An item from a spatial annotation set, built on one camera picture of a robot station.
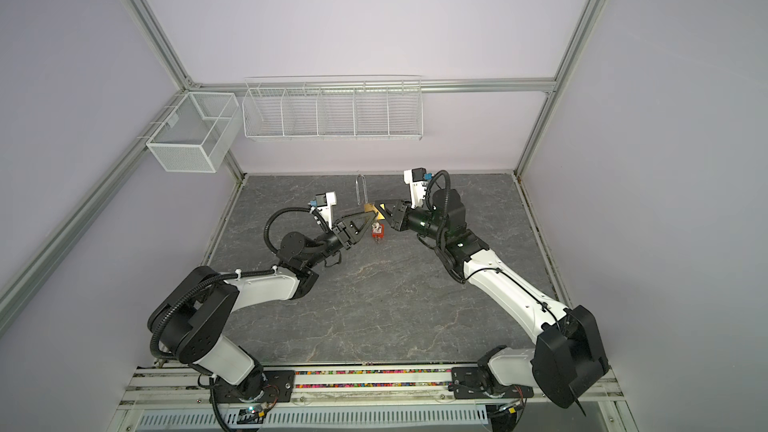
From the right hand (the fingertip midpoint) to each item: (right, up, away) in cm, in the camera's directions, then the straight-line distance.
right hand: (375, 206), depth 71 cm
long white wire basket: (-1, +35, +34) cm, 49 cm away
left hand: (+1, -3, 0) cm, 3 cm away
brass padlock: (-4, +2, +4) cm, 6 cm away
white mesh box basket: (-60, +23, +25) cm, 69 cm away
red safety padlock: (+1, -6, 0) cm, 6 cm away
